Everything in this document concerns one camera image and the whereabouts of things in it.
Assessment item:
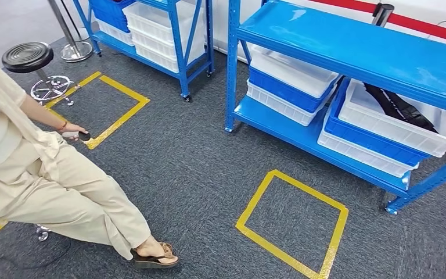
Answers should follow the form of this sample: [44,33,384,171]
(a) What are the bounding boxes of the person's left hand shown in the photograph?
[57,122,90,141]

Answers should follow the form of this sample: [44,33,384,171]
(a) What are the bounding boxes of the black-tipped handheld controller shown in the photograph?
[62,131,92,142]

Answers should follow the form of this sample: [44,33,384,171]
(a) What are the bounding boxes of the blue metal shelf rack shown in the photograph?
[71,0,215,103]
[225,0,446,216]

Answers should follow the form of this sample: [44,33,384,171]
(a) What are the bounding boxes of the black part in bin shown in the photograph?
[363,82,440,135]

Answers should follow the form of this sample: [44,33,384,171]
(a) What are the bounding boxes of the person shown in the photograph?
[0,48,179,270]

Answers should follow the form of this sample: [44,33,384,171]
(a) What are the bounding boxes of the chrome stool caster base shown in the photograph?
[34,224,52,243]

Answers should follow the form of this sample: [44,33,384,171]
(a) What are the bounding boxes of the yellow floor tape square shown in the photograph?
[235,169,350,279]
[44,70,151,151]

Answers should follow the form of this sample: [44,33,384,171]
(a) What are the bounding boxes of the black round stool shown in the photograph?
[1,41,82,107]

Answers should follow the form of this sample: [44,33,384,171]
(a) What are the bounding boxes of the large white plastic bin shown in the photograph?
[122,1,207,59]

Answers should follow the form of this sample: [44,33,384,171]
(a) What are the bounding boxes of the red barrier belt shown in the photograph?
[307,0,446,47]

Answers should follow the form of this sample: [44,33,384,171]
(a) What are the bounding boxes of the chrome barrier post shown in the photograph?
[47,0,93,63]

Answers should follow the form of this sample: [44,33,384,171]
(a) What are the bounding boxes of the black-topped barrier post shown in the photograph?
[372,3,395,28]

